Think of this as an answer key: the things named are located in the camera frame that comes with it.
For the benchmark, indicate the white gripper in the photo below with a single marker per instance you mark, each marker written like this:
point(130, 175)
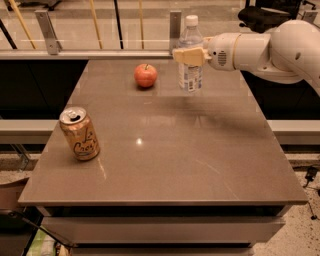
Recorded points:
point(221, 51)

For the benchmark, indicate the orange LaCroix soda can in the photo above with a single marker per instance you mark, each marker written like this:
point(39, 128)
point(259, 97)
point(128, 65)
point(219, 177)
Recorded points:
point(79, 132)

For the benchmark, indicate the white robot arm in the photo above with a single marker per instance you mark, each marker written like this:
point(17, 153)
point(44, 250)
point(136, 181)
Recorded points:
point(288, 54)

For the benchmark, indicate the black power adapter with cable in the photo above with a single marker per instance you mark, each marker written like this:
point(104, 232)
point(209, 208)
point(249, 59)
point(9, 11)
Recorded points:
point(310, 175)

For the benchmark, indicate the black office chair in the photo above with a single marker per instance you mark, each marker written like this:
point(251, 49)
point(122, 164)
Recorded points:
point(262, 15)

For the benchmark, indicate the clear blue plastic water bottle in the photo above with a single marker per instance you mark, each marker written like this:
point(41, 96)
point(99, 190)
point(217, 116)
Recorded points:
point(190, 77)

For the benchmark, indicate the red apple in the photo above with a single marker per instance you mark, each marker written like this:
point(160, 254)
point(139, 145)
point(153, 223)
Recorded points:
point(145, 75)

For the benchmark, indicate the metal glass railing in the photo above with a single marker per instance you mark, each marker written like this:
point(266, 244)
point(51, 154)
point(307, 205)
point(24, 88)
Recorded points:
point(78, 31)

